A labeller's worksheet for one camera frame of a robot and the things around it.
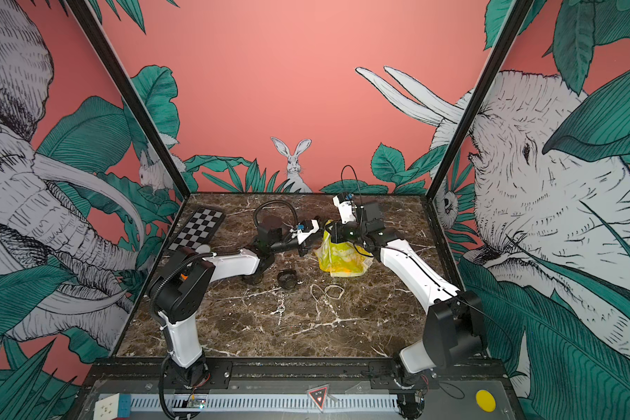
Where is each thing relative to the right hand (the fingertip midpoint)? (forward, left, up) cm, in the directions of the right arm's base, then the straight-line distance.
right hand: (325, 223), depth 82 cm
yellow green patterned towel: (-4, -6, -15) cm, 17 cm away
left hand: (0, -1, -4) cm, 4 cm away
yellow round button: (-44, -45, -25) cm, 68 cm away
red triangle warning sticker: (-44, +1, -22) cm, 49 cm away
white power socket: (-47, +53, -16) cm, 72 cm away
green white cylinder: (+3, +47, -19) cm, 51 cm away
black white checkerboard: (+11, +52, -19) cm, 56 cm away
